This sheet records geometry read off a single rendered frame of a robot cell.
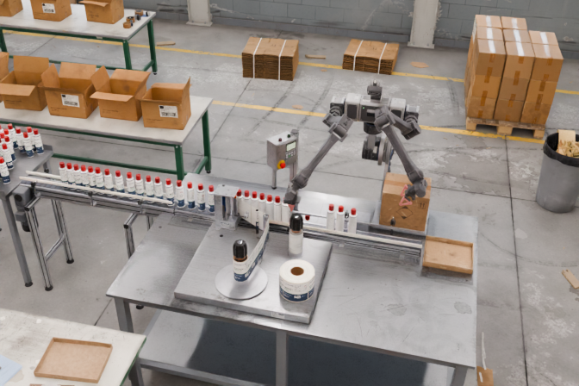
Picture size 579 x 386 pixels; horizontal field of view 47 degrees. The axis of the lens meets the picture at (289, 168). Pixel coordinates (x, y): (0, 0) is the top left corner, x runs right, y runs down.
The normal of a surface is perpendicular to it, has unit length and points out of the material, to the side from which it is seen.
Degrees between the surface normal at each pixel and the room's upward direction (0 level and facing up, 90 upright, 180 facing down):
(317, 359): 0
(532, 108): 88
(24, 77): 89
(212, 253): 0
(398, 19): 90
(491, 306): 0
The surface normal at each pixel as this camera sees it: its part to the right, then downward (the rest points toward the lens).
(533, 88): -0.24, 0.52
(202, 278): 0.01, -0.83
